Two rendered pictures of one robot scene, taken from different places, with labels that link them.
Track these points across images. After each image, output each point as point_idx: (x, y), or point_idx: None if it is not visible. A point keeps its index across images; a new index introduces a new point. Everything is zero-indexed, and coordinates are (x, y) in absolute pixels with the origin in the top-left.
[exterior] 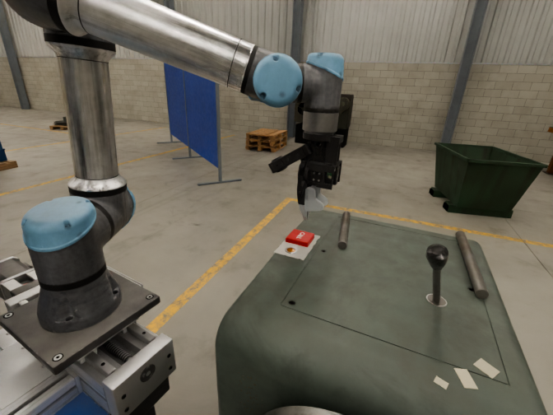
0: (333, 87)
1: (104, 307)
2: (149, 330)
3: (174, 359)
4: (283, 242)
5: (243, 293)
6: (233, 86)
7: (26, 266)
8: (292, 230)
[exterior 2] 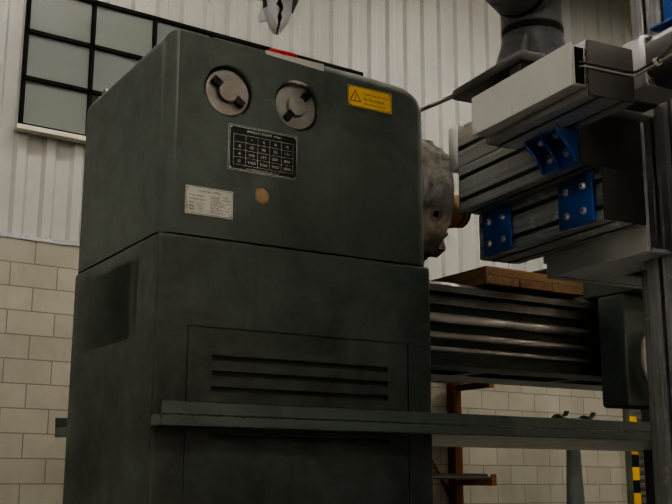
0: None
1: None
2: (469, 126)
3: (449, 157)
4: (300, 59)
5: (386, 83)
6: None
7: (670, 30)
8: (277, 49)
